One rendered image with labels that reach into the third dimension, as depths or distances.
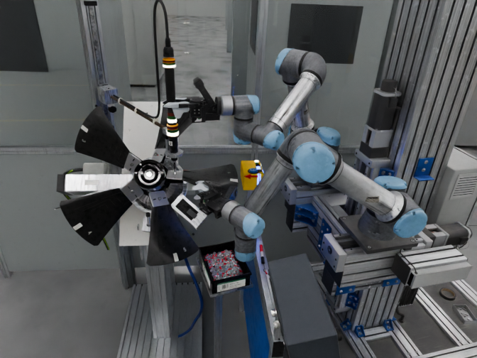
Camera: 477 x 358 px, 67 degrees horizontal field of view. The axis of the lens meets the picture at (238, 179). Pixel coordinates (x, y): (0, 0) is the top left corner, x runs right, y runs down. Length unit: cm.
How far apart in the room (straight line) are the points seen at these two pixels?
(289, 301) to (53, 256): 217
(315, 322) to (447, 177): 111
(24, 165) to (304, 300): 197
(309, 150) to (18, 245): 224
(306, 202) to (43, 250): 183
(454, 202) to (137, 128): 150
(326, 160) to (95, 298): 201
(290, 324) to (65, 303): 206
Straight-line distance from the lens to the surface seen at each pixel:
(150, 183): 143
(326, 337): 84
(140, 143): 177
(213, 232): 253
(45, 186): 252
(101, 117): 155
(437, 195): 184
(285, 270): 97
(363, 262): 154
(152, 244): 141
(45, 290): 288
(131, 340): 232
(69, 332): 256
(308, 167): 107
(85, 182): 166
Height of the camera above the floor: 189
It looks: 29 degrees down
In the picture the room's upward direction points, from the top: 2 degrees clockwise
